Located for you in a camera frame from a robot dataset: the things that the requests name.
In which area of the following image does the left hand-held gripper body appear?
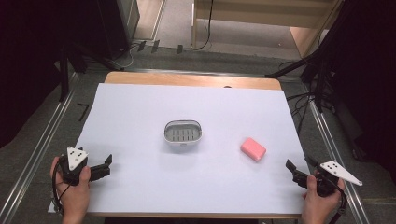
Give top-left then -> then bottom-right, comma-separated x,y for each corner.
58,146 -> 92,187

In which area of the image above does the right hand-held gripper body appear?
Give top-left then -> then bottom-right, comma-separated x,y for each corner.
313,160 -> 364,198

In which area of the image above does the person's left hand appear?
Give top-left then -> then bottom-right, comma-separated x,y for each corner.
49,156 -> 92,224

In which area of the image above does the person's right hand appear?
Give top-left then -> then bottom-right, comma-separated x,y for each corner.
299,169 -> 347,224

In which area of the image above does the white paper sheet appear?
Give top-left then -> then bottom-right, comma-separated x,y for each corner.
47,82 -> 308,216

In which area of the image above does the pink soap bar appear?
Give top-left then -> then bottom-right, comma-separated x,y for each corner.
239,136 -> 268,163

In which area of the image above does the grey and white soap dish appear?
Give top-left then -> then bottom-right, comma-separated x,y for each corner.
163,118 -> 203,148

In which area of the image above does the black tripod stand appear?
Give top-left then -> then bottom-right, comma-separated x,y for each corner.
264,0 -> 368,114

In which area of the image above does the black cabinet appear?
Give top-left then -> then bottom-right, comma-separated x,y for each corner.
92,0 -> 141,60

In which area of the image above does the light wooden shelf unit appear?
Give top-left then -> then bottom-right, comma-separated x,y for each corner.
191,0 -> 345,59

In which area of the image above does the metal floor rail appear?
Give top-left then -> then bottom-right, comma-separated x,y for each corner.
0,73 -> 80,224
306,92 -> 372,224

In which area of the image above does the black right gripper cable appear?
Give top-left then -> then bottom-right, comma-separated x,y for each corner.
323,174 -> 348,224

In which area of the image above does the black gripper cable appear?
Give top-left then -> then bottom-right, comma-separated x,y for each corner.
323,174 -> 348,224
51,160 -> 65,217

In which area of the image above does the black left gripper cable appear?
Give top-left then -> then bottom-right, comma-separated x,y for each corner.
51,160 -> 65,217

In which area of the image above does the bundle of black floor cables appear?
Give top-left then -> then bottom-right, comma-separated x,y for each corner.
278,60 -> 335,134

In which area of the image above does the white floor cable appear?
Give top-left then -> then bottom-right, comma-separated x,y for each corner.
106,43 -> 141,70

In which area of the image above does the black hanging cable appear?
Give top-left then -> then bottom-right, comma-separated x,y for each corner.
183,0 -> 215,52

